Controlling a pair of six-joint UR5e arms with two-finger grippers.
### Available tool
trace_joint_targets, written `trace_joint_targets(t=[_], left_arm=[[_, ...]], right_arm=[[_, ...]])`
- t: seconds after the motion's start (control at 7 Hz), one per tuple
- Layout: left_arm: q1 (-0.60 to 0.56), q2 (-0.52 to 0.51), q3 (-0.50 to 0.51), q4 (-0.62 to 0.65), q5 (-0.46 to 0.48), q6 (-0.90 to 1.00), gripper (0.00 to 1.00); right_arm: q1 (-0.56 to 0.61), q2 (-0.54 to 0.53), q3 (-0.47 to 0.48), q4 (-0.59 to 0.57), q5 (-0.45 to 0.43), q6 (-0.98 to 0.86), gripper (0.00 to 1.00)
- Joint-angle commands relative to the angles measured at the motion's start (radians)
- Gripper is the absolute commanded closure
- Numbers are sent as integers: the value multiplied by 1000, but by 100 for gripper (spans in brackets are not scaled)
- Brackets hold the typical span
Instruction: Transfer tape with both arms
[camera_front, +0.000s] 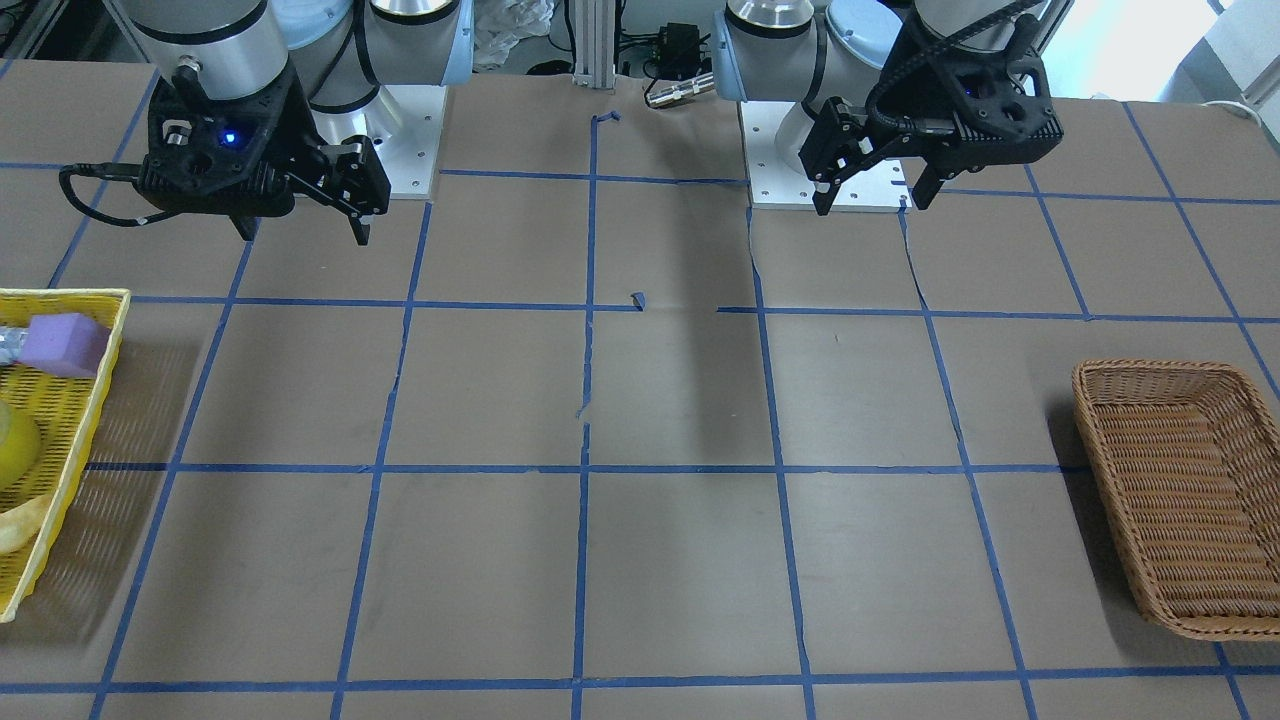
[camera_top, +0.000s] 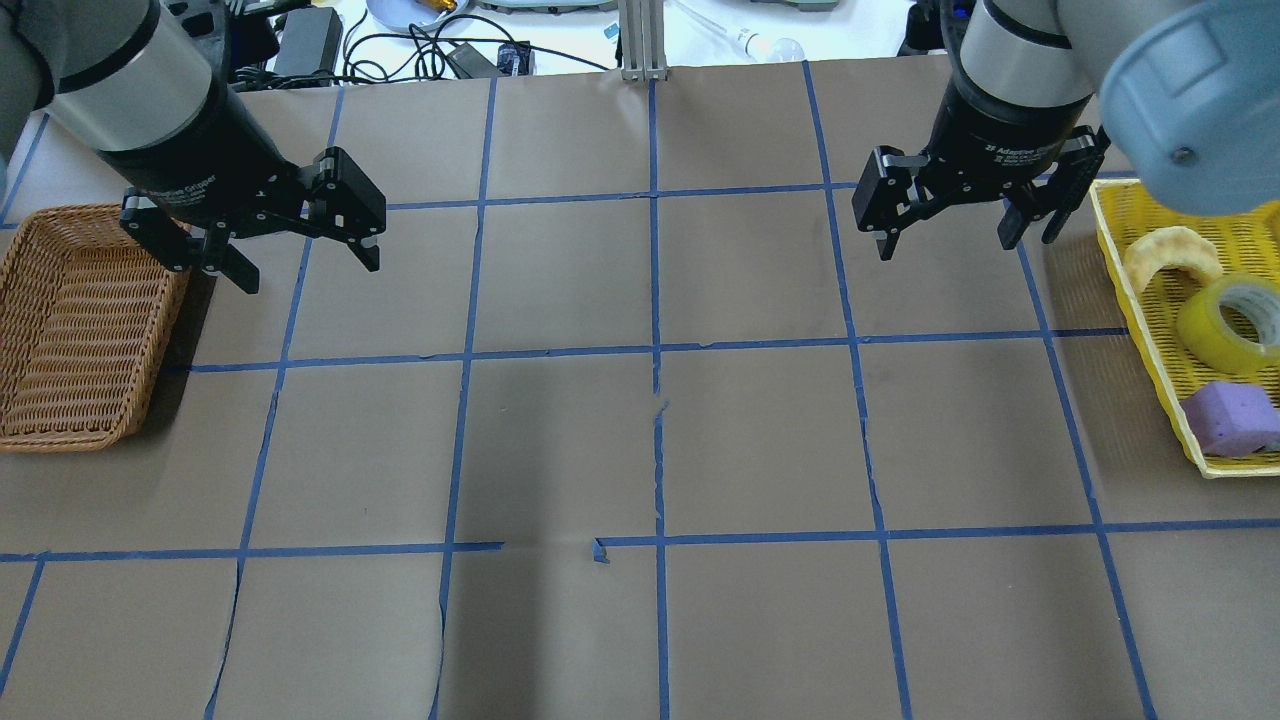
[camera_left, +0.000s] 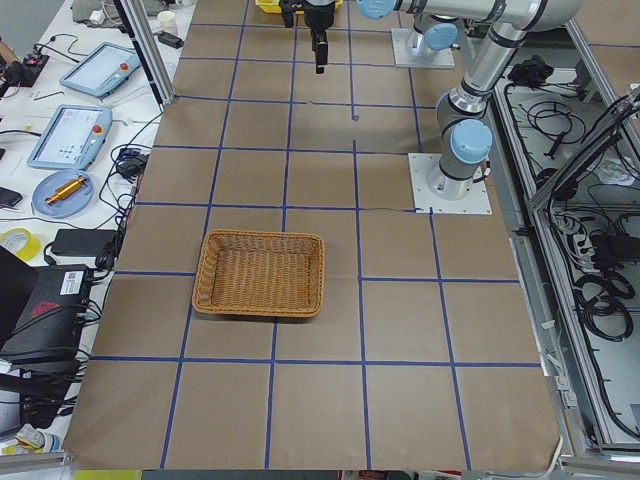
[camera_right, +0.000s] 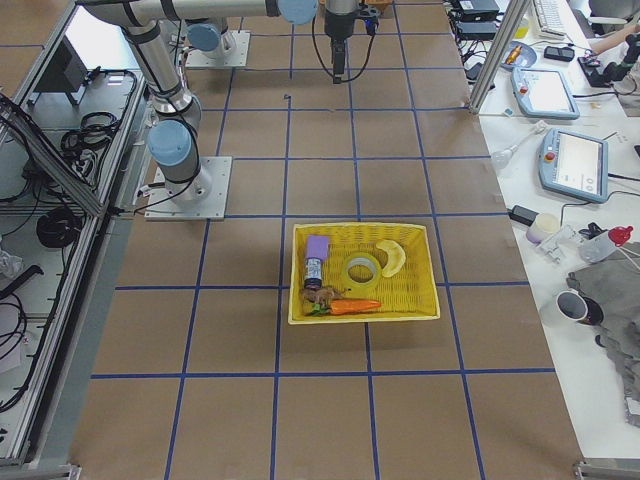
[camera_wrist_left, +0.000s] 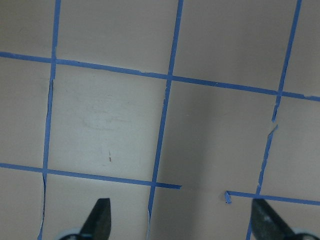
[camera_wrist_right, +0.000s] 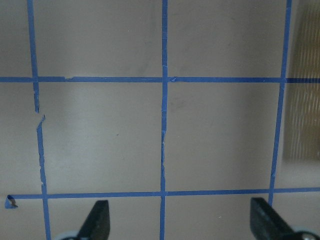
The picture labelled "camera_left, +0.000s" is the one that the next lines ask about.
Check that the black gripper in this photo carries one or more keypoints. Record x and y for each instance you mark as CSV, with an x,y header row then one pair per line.
x,y
318,16

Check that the yellow tape roll on desk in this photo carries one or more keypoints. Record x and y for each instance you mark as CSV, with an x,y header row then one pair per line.
x,y
21,242

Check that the white paper cup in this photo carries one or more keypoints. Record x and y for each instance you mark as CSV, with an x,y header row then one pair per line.
x,y
168,23

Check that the upper blue teach pendant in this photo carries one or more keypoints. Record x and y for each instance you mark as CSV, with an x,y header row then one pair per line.
x,y
102,71

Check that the blue teach pendant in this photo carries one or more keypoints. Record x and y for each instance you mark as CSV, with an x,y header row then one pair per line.
x,y
72,138
102,71

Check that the brown wicker basket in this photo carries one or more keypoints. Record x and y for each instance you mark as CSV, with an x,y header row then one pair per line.
x,y
261,274

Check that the lower blue teach pendant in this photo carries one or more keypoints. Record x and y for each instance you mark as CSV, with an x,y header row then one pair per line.
x,y
72,138

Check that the brass cylinder tool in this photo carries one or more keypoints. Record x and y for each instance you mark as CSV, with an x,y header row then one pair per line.
x,y
67,190

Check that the blue plate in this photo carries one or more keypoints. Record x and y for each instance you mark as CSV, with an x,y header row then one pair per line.
x,y
68,207

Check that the black power adapter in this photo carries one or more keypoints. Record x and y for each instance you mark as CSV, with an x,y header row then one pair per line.
x,y
82,242

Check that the black smartphone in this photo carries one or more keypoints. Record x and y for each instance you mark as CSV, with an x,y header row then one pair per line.
x,y
9,198

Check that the black electronics box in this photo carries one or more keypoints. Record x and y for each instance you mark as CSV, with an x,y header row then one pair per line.
x,y
50,326

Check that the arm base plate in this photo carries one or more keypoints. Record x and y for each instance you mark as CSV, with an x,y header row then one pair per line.
x,y
435,193
431,49

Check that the aluminium frame post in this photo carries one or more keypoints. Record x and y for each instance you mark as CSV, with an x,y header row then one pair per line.
x,y
135,20

